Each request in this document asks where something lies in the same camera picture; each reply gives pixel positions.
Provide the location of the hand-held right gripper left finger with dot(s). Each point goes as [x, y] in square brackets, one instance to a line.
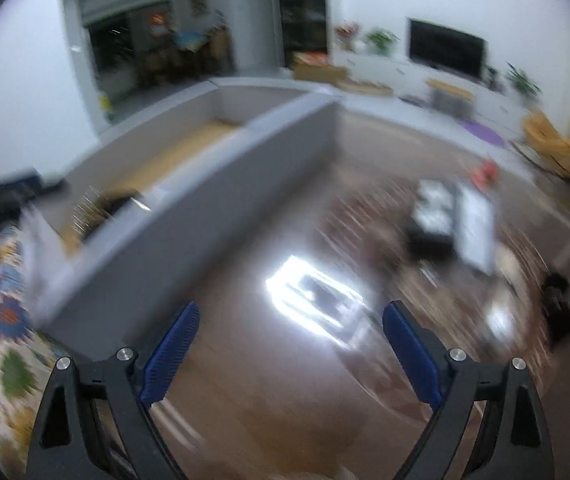
[170, 355]

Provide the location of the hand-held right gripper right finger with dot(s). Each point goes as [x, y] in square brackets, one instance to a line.
[410, 355]

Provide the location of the red foil gift pouch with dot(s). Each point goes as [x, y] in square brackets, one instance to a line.
[485, 172]

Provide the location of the black box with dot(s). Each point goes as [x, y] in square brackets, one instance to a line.
[432, 220]

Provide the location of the white box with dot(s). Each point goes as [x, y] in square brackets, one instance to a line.
[476, 230]

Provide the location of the small black object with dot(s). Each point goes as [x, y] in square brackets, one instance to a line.
[560, 310]

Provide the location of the printed colourful blanket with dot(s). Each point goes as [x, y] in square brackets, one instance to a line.
[12, 375]

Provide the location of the grey sofa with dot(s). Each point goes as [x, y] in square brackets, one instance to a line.
[245, 170]

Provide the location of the purple mat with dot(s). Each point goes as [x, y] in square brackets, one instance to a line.
[482, 132]

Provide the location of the wooden bench with metal legs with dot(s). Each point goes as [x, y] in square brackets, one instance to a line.
[447, 89]

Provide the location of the white TV cabinet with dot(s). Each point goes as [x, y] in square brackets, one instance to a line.
[395, 70]

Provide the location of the leafy potted plant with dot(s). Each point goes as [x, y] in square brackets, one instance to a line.
[522, 80]

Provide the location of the cardboard box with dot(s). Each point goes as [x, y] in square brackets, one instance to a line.
[317, 70]

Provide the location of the black television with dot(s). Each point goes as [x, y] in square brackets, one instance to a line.
[445, 50]

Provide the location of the dining table with blue cloth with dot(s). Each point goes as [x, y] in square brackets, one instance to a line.
[190, 41]

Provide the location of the bushy green potted plant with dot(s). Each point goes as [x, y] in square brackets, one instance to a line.
[381, 40]

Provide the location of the vase with red flowers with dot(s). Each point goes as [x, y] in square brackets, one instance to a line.
[347, 32]

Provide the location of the black display cabinet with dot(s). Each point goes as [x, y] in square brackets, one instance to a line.
[301, 10]

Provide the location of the red wall poster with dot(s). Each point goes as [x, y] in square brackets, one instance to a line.
[160, 22]

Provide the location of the wall painting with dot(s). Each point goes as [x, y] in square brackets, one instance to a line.
[197, 0]

